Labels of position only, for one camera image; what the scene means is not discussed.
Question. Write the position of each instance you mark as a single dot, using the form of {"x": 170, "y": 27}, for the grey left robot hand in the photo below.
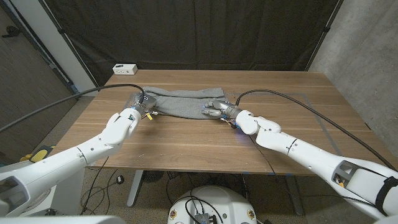
{"x": 145, "y": 102}

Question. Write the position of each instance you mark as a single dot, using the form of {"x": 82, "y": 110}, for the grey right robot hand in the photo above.
{"x": 221, "y": 107}

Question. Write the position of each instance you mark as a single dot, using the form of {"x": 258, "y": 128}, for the grey fabric shorts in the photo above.
{"x": 183, "y": 104}

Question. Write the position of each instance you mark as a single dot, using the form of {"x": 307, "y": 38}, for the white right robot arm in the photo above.
{"x": 311, "y": 155}

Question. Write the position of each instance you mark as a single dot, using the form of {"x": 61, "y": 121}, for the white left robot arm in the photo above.
{"x": 93, "y": 149}

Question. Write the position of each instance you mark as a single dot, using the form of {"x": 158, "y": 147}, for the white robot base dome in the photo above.
{"x": 214, "y": 202}

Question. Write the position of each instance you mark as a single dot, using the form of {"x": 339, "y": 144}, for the white power strip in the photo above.
{"x": 125, "y": 69}

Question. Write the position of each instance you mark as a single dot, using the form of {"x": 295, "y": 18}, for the dark round floor fan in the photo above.
{"x": 152, "y": 175}

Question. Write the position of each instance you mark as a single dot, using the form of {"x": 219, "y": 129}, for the white table leg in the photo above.
{"x": 135, "y": 186}

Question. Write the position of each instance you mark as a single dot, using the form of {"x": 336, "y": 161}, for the grey electronics box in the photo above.
{"x": 202, "y": 218}

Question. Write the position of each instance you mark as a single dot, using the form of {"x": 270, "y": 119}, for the grey table leg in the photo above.
{"x": 294, "y": 196}

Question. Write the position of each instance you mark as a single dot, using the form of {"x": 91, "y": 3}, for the white low platform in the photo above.
{"x": 70, "y": 193}

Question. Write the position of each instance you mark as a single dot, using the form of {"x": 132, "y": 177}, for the yellow and black floor object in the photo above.
{"x": 38, "y": 154}

